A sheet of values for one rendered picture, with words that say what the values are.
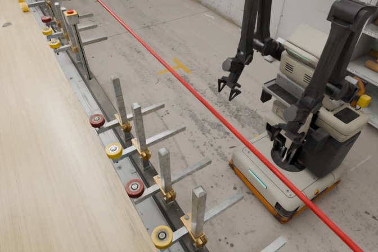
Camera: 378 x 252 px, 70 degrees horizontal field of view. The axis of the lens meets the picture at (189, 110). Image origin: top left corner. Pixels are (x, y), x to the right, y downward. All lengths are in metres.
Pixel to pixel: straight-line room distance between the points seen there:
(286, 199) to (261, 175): 0.23
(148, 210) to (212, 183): 0.93
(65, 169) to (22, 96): 0.68
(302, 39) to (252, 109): 1.67
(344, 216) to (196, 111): 1.59
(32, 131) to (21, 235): 0.56
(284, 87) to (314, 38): 0.33
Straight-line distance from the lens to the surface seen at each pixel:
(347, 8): 1.06
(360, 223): 2.52
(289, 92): 1.57
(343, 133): 1.86
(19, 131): 1.68
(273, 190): 2.06
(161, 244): 1.13
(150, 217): 1.50
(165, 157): 1.11
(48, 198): 1.35
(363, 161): 2.92
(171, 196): 1.31
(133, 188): 1.26
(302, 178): 2.18
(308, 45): 1.40
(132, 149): 1.46
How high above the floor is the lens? 1.96
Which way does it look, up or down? 43 degrees down
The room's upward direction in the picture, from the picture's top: 1 degrees clockwise
